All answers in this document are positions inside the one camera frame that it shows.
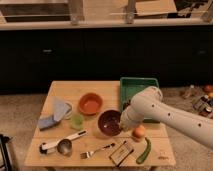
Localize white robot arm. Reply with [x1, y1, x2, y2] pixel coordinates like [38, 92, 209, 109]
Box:
[120, 86, 213, 150]

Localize orange bowl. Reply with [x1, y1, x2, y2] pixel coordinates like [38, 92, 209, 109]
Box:
[78, 93, 103, 115]

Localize light blue cloth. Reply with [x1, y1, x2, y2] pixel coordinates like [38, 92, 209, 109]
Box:
[53, 98, 70, 122]

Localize white handled tool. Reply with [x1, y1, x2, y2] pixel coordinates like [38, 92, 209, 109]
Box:
[38, 130, 88, 155]

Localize dark red grapes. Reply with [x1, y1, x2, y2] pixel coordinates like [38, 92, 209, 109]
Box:
[123, 102, 130, 111]

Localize green cucumber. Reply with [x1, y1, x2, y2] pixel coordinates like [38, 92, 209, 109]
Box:
[136, 137, 151, 164]

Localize silver fork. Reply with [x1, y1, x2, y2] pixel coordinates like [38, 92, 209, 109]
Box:
[80, 143, 115, 159]

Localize small green cup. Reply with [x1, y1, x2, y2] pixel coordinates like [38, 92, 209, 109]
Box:
[70, 114, 84, 130]

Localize orange peach fruit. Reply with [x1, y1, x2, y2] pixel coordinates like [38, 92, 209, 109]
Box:
[132, 125, 146, 139]

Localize black and tan box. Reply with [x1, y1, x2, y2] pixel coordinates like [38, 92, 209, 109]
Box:
[109, 141, 134, 167]

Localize green plastic tray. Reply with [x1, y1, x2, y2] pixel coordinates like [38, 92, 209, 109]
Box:
[120, 77, 163, 124]

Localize dark purple bowl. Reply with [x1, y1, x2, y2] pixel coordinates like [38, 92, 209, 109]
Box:
[98, 110, 121, 136]

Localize light wooden table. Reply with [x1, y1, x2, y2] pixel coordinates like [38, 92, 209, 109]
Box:
[25, 81, 176, 168]

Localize metal measuring cup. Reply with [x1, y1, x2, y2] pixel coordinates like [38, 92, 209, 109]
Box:
[57, 139, 72, 156]

